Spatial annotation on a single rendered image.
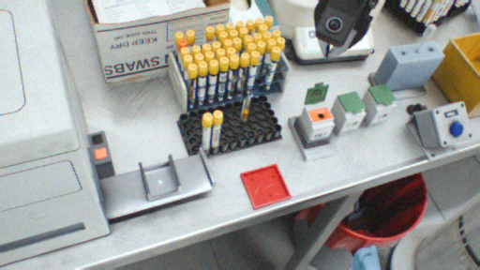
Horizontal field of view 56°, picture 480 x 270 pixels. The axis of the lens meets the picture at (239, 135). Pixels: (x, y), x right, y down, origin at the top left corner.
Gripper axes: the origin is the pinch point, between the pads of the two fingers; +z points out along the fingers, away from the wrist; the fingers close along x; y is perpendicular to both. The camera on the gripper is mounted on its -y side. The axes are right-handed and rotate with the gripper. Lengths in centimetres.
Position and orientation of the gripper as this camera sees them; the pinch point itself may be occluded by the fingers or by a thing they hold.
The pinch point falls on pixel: (327, 54)
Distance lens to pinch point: 80.7
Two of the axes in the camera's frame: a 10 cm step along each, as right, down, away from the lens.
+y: 5.2, -6.8, 5.2
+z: -1.2, 5.5, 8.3
